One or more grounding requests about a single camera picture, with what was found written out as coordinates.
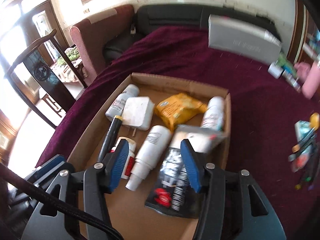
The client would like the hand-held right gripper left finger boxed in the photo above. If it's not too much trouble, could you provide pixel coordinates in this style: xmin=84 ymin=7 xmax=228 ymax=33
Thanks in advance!
xmin=21 ymin=139 xmax=129 ymax=240

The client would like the small white adapter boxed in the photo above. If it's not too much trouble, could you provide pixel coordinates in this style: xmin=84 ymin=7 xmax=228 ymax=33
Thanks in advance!
xmin=268 ymin=61 xmax=284 ymax=79

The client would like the black snack packet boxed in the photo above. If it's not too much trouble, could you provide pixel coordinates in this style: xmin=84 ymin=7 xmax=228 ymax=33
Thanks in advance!
xmin=144 ymin=124 xmax=228 ymax=218

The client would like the cardboard box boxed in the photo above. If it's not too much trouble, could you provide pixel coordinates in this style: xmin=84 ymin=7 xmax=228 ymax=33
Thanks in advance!
xmin=66 ymin=72 xmax=232 ymax=240

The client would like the teal cartoon tissue pack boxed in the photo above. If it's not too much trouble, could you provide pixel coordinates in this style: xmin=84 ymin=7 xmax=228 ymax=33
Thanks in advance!
xmin=294 ymin=120 xmax=313 ymax=143

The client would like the black braided cable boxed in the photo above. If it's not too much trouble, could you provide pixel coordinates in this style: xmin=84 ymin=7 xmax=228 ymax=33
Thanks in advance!
xmin=0 ymin=162 xmax=123 ymax=240

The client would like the white charger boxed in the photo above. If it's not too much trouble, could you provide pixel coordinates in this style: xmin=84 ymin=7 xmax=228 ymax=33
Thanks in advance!
xmin=121 ymin=96 xmax=156 ymax=137

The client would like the brown armchair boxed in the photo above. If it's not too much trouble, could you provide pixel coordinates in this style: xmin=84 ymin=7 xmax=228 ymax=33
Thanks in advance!
xmin=69 ymin=4 xmax=136 ymax=81

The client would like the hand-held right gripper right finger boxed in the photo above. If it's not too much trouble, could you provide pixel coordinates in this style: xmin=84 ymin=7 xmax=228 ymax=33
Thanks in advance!
xmin=180 ymin=139 xmax=287 ymax=240

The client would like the black marker purple cap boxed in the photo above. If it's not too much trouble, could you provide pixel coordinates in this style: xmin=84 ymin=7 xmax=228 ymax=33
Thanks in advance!
xmin=309 ymin=160 xmax=320 ymax=191

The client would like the pink bottle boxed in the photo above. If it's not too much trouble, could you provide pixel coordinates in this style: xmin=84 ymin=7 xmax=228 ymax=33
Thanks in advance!
xmin=301 ymin=62 xmax=320 ymax=99

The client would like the black marker yellow band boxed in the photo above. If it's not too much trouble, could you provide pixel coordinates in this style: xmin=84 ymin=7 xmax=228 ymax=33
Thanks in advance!
xmin=97 ymin=115 xmax=124 ymax=163

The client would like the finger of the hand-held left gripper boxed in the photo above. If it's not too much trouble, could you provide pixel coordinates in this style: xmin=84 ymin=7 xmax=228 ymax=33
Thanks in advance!
xmin=24 ymin=154 xmax=75 ymax=188

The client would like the wooden window frame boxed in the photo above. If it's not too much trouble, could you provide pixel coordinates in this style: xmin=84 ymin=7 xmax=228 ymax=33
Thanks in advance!
xmin=287 ymin=0 xmax=320 ymax=63

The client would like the yellow snack packet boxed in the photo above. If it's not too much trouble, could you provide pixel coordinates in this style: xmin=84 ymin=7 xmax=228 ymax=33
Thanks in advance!
xmin=154 ymin=92 xmax=208 ymax=133

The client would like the dark wooden chair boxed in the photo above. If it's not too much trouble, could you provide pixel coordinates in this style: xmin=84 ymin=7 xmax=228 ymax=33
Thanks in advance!
xmin=5 ymin=28 xmax=88 ymax=131

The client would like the grey long box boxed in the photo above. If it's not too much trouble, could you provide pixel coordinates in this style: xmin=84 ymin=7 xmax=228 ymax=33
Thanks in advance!
xmin=207 ymin=14 xmax=283 ymax=67

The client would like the floral bedding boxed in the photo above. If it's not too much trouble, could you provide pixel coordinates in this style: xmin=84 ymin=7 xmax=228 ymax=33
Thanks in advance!
xmin=51 ymin=46 xmax=84 ymax=83

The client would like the pink cloth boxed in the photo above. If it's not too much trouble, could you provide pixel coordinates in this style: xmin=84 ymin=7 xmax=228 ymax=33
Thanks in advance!
xmin=294 ymin=62 xmax=312 ymax=83

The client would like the white spray bottle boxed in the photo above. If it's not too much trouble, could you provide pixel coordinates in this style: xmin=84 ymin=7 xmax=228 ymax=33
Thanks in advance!
xmin=125 ymin=125 xmax=173 ymax=191

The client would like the black sofa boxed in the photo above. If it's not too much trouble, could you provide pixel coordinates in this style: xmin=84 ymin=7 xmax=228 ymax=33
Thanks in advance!
xmin=103 ymin=4 xmax=283 ymax=63

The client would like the black marker green cap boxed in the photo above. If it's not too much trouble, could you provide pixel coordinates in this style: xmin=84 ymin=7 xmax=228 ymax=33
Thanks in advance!
xmin=304 ymin=152 xmax=320 ymax=183

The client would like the wooden door frame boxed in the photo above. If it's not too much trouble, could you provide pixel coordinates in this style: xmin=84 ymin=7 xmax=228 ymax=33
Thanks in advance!
xmin=0 ymin=0 xmax=68 ymax=63

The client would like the red item clear packet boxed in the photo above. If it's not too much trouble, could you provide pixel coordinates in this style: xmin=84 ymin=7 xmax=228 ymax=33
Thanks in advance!
xmin=292 ymin=152 xmax=311 ymax=173

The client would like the white plastic bottle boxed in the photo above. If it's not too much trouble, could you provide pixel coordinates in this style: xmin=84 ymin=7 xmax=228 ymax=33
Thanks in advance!
xmin=200 ymin=96 xmax=225 ymax=132
xmin=105 ymin=84 xmax=140 ymax=123

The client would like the black marker white print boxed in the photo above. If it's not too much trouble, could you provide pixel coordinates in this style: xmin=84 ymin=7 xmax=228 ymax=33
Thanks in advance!
xmin=288 ymin=140 xmax=318 ymax=162

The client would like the pink flat packet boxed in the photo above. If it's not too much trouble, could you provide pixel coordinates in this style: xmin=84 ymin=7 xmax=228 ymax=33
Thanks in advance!
xmin=282 ymin=70 xmax=301 ymax=91

